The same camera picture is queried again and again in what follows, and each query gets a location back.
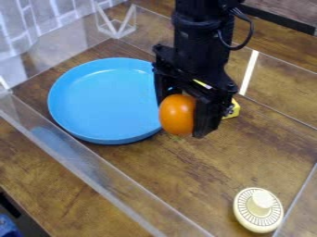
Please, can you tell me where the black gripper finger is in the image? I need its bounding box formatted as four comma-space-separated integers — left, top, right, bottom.
191, 94, 234, 138
153, 71, 182, 105

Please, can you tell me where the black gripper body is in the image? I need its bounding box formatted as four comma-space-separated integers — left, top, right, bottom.
152, 12, 238, 98

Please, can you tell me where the orange ball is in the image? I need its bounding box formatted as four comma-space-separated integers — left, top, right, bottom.
157, 94, 195, 135

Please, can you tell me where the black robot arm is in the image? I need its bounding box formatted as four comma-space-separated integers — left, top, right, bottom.
152, 0, 238, 138

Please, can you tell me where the blue round tray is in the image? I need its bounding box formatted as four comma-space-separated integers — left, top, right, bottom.
46, 57, 160, 144

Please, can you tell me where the yellow butter box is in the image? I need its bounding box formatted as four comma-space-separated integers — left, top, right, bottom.
180, 79, 242, 120

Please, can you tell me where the cream round lid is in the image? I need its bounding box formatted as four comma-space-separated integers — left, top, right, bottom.
232, 187, 283, 233

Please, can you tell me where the blue object at corner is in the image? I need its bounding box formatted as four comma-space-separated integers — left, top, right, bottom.
0, 215, 20, 237

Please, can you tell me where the black cable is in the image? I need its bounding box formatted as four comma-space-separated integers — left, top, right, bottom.
215, 7, 255, 51

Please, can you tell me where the clear acrylic enclosure wall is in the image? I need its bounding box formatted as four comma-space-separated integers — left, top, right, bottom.
0, 0, 317, 237

